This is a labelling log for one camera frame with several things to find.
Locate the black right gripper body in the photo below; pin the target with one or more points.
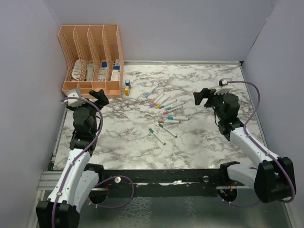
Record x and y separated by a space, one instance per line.
217 100

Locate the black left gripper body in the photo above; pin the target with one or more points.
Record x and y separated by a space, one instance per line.
91 109

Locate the dark green cap marker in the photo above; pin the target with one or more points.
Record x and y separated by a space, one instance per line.
167 130

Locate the green cap marker pen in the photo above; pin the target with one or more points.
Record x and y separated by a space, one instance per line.
157 136

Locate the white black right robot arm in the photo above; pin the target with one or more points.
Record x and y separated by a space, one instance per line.
273 177

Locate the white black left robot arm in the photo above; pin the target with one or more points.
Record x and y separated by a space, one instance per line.
62 207

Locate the pink cap marker pen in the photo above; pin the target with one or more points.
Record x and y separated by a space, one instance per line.
171 110

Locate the blue cap marker pen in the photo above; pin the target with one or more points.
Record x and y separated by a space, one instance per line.
151 90

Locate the grey cap marker pen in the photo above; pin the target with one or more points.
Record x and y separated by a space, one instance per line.
168 103

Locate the yellow cap marker pen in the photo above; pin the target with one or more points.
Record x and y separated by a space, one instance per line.
163 101

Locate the blue white box in organizer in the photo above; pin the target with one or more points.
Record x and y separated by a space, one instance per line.
102 71

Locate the red white box in organizer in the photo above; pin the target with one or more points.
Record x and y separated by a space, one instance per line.
115 76

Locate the yellow small box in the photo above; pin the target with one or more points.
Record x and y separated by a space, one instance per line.
127 90

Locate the blue white small bottle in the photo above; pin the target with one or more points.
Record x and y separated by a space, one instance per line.
127 83

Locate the white device in organizer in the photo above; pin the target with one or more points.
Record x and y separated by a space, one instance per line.
89 72

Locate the white paper card in organizer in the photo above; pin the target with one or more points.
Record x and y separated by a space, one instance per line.
76 71

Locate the peach plastic file organizer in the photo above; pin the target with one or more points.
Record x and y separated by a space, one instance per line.
92 43

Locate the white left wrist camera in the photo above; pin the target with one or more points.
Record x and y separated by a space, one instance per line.
72 94

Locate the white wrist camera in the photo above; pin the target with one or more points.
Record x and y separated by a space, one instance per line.
72 94
224 86

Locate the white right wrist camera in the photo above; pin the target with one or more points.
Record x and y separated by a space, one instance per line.
224 86

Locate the black metal base rail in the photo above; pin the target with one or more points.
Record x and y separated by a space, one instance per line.
154 183

